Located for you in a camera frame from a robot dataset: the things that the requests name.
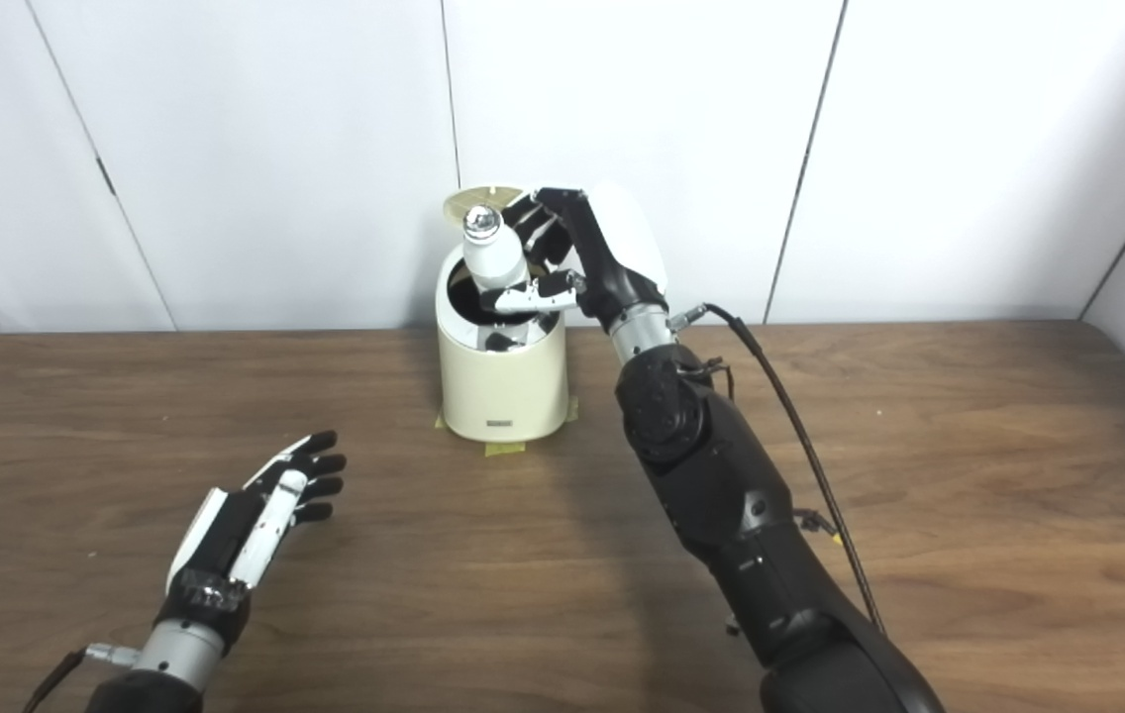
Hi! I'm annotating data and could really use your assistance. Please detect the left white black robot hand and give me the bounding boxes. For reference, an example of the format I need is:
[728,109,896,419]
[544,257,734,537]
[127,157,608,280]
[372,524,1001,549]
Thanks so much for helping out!
[154,430,348,653]

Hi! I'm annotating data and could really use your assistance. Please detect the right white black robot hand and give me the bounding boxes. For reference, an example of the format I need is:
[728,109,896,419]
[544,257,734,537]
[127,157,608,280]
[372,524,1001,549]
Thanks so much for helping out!
[476,183,670,335]

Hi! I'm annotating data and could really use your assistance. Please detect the small white plastic bottle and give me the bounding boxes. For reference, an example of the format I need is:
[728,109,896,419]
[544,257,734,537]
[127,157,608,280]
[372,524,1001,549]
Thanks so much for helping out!
[461,204,536,343]

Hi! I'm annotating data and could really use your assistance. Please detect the cream round bin lid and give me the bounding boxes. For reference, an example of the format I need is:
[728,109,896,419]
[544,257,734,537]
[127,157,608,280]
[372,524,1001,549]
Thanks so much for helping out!
[444,186,529,224]

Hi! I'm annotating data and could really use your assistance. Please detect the cream-colored plastic bin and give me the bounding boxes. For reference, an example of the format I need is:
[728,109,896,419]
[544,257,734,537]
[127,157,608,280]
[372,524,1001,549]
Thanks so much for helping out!
[435,186,569,444]

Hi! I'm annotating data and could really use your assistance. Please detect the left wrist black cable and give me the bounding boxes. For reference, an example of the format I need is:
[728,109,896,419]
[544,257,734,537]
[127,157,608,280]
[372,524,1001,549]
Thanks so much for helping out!
[23,642,140,713]

